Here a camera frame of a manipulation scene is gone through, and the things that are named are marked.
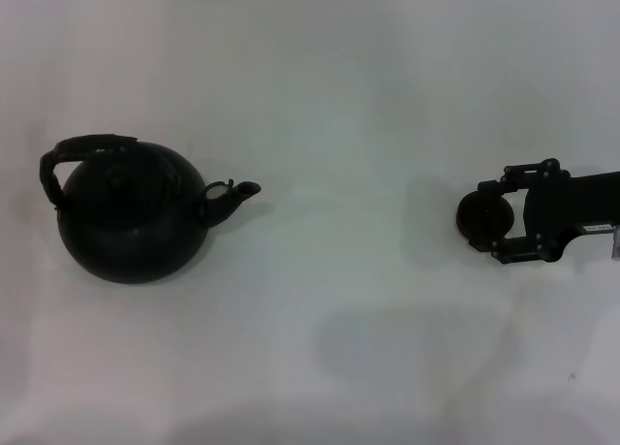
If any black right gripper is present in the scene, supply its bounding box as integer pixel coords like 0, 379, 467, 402
466, 157, 620, 266

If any black round teapot with handle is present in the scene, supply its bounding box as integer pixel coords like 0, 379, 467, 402
39, 132, 264, 286

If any small dark round teacup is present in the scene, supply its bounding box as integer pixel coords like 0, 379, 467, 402
454, 191, 514, 243

